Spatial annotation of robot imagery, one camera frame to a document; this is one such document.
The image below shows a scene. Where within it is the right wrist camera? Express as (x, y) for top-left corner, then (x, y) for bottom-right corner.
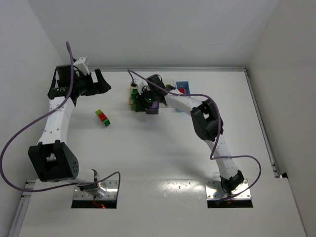
(130, 78), (150, 95)

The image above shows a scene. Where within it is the red green lego stack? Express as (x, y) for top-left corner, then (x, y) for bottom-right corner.
(95, 109), (111, 126)

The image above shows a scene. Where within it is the grey translucent bin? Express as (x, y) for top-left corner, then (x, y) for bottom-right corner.
(146, 102), (159, 115)

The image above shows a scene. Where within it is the metal base plate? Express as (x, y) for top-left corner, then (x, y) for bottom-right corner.
(73, 179), (120, 201)
(205, 178), (252, 201)

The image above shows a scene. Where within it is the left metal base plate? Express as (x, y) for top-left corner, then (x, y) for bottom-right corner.
(73, 179), (120, 201)

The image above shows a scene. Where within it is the green lego brick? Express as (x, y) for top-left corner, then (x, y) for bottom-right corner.
(131, 89), (138, 104)

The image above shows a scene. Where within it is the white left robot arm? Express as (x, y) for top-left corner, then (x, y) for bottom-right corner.
(28, 65), (111, 193)

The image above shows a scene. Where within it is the blue plastic bin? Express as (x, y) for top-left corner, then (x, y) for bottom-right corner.
(176, 81), (190, 94)

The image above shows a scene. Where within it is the orange translucent bin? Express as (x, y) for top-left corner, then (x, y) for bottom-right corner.
(128, 82), (138, 111)

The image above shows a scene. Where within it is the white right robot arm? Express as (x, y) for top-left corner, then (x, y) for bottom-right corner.
(131, 74), (244, 195)

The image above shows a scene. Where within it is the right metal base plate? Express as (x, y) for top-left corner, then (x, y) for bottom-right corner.
(205, 178), (252, 201)

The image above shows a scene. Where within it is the clear plastic bin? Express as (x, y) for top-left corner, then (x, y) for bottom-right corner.
(162, 79), (176, 87)

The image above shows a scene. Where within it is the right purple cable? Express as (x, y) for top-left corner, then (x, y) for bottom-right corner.
(126, 69), (262, 200)

